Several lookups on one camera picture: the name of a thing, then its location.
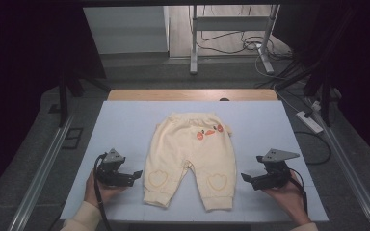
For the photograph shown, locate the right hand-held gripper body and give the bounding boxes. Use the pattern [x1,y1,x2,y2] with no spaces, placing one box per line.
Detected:
[255,148,301,191]

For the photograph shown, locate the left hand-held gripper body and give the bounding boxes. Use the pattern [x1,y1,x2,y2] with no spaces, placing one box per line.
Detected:
[94,148,133,188]

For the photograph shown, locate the cream baby pants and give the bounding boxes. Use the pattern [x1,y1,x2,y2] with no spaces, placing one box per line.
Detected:
[142,111,238,212]

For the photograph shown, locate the person's left hand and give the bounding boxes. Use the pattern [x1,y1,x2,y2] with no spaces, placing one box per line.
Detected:
[84,168,127,208]

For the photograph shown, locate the person's right hand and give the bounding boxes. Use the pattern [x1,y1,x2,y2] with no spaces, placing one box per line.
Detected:
[261,170,312,226]

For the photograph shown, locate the black floor plate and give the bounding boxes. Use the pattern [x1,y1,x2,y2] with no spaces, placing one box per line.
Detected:
[61,127,85,150]

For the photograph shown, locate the white power strip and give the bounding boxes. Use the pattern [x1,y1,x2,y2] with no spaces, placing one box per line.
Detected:
[295,110,325,135]

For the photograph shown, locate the black stand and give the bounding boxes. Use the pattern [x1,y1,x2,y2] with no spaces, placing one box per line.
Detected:
[57,66,112,128]
[274,9,357,128]

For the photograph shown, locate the white panel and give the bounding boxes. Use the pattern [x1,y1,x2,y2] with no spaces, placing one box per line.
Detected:
[83,6,171,55]

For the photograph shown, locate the white metal stand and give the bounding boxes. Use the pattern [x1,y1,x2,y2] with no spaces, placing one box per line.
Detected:
[189,4,281,76]

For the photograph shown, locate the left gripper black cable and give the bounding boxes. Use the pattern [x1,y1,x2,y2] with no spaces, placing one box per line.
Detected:
[92,153,114,231]

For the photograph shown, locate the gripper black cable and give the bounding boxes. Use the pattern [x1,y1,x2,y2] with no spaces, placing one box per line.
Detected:
[288,167,309,216]
[92,153,114,231]

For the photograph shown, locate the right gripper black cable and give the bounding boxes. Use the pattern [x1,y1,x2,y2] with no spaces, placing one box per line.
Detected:
[288,167,309,216]

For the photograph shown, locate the black floor cable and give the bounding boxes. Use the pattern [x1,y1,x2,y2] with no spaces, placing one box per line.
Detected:
[293,130,332,167]

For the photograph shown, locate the aluminium rail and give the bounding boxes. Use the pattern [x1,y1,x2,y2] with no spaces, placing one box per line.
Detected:
[304,99,370,231]
[7,115,75,231]

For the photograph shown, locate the bundle of floor cables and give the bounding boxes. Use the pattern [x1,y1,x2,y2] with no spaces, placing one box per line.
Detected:
[195,4,294,62]

